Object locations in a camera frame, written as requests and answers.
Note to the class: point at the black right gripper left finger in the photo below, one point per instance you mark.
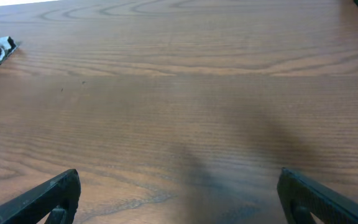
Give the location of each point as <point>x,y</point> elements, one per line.
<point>56,200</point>

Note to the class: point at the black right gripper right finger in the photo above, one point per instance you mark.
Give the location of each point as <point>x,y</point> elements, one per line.
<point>303,198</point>

